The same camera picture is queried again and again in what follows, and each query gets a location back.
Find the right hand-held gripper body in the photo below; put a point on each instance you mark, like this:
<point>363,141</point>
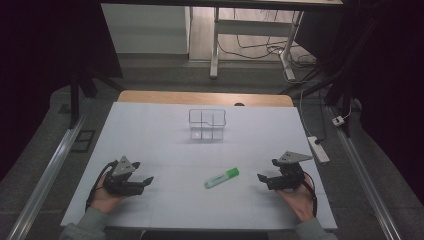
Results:
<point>290,175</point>

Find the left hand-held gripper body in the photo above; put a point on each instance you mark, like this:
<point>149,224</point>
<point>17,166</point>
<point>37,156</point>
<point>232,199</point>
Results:
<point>120,166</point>

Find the person's right hand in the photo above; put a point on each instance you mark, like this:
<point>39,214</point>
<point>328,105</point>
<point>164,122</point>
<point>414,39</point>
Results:
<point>300,201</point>

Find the person's left hand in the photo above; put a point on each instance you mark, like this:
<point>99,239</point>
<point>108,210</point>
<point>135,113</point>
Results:
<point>101,200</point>

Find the white power strip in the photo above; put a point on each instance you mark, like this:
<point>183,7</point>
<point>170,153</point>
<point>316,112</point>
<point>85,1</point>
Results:
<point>318,149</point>

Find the black plug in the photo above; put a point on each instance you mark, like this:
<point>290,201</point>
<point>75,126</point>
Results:
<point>319,141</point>

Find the green highlighter pen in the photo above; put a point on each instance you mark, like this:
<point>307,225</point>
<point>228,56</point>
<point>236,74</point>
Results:
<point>221,178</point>

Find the white table cover board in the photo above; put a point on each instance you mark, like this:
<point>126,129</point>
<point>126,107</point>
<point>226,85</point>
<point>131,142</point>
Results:
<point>186,156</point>

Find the small white adapter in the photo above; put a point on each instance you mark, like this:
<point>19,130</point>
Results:
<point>338,120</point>

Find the clear plastic divided organizer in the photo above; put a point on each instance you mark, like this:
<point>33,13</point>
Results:
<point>207,124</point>

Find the black metal stand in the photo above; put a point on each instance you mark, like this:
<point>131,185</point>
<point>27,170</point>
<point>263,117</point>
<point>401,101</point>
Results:
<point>75,100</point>

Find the black curtain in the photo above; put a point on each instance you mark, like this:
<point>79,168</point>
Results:
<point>43,50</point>
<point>383,83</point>

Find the white cabinet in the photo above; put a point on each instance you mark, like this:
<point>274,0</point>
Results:
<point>145,28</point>

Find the black floor frame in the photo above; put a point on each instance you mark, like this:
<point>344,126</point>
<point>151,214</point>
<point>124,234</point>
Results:
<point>83,141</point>

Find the aluminium rail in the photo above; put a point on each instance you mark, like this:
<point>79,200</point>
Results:
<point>50,173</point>
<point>363,173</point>

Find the white desk frame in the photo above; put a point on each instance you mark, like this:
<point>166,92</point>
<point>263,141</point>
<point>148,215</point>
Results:
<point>253,28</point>

